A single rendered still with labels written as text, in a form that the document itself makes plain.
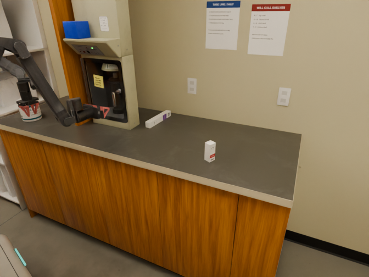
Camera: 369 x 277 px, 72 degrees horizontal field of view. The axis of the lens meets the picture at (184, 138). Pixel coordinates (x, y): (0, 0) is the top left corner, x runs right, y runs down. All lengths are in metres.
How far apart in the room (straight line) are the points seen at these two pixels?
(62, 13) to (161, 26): 0.62
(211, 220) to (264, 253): 0.30
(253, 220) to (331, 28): 1.09
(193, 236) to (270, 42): 1.22
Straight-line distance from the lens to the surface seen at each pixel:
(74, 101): 1.43
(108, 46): 1.53
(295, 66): 1.70
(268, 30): 1.69
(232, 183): 1.21
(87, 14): 1.72
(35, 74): 1.37
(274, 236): 1.37
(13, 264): 2.02
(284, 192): 1.22
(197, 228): 1.51
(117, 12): 1.59
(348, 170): 1.94
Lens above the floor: 1.65
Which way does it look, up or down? 27 degrees down
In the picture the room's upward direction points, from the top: 1 degrees counter-clockwise
